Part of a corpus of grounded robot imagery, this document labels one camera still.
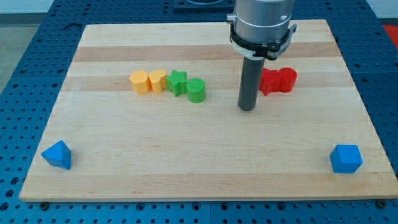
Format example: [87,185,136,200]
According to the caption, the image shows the red star block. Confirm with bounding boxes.
[259,68,281,96]

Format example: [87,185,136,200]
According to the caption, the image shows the blue triangle block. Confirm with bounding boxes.
[41,140,72,170]

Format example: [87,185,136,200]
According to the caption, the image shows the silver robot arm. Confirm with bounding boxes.
[227,0,297,60]

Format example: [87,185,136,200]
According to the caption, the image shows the green cylinder block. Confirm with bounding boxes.
[187,78,206,103]

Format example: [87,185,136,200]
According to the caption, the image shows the yellow heart block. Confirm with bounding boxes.
[149,70,167,94]

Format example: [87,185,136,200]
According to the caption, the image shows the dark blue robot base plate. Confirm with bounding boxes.
[172,0,235,11]

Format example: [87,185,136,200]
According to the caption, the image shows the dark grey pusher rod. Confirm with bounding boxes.
[238,57,265,111]

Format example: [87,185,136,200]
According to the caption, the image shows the red cylinder block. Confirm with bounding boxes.
[277,68,297,93]

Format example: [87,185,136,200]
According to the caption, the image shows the green star block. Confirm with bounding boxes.
[165,70,188,96]

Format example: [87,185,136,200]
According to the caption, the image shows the blue cube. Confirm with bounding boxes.
[329,144,363,174]

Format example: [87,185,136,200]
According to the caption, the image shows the wooden board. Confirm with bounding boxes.
[19,20,397,202]

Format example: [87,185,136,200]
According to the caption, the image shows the yellow hexagon block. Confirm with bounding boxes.
[129,70,151,95]

